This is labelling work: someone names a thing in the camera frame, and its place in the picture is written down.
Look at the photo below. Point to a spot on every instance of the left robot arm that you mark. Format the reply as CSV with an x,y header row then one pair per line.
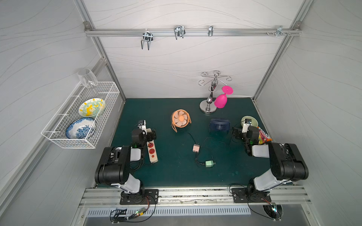
x,y
117,164

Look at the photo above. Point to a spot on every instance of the orange desk fan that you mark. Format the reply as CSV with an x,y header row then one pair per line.
x,y
180,119

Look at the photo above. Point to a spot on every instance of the silver glass holder stand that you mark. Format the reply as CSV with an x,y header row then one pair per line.
x,y
207,106

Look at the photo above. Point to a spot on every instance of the clear glass cup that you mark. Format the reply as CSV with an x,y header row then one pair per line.
x,y
87,78

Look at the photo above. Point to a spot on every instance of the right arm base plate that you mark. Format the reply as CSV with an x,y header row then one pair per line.
x,y
241,195

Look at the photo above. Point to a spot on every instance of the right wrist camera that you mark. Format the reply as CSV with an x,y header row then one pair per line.
x,y
246,124

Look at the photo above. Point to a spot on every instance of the metal double hook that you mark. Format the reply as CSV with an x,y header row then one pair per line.
x,y
179,31
147,38

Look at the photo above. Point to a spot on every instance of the blue white patterned bowl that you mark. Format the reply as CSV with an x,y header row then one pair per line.
x,y
81,128

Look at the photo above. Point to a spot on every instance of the green usb charger plug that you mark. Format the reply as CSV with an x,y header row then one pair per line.
x,y
209,164

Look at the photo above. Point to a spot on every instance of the green ceramic bowl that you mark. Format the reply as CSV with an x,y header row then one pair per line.
x,y
254,120

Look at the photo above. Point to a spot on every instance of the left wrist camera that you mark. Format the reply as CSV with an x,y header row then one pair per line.
x,y
142,126

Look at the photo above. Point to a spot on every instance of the white red power strip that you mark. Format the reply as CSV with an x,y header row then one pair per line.
x,y
152,152

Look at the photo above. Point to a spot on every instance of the pink usb charger plug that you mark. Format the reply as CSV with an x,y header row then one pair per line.
x,y
196,148

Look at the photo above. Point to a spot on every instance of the aluminium horizontal rail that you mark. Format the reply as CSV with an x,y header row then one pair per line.
x,y
203,32

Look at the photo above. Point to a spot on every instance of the aluminium front frame rail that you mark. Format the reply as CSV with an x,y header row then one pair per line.
x,y
192,196

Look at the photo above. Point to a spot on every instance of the colourful snack packet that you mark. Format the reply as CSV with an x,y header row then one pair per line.
x,y
263,137

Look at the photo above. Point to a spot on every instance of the navy blue desk fan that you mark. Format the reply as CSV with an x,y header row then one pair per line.
x,y
219,124

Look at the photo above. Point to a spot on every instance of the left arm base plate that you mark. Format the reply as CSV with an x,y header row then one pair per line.
x,y
145,197

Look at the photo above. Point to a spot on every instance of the white wire basket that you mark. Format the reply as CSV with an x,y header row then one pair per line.
x,y
55,130

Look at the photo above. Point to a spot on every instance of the metal hook right end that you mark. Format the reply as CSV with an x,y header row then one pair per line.
x,y
279,33

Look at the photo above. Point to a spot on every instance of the small metal hook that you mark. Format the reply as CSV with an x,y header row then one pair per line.
x,y
210,31

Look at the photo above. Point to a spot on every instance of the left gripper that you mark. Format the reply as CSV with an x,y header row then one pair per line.
x,y
151,134

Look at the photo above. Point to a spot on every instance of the yellow green patterned bowl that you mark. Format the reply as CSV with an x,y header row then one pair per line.
x,y
92,108

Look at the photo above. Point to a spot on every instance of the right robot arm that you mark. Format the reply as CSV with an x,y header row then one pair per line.
x,y
286,161

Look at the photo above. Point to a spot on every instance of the pink plastic wine glass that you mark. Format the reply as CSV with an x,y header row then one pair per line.
x,y
221,100

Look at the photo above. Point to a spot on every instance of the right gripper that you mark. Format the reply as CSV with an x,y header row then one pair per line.
x,y
236,133

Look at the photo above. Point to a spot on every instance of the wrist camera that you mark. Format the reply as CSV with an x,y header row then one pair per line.
x,y
142,126
246,124

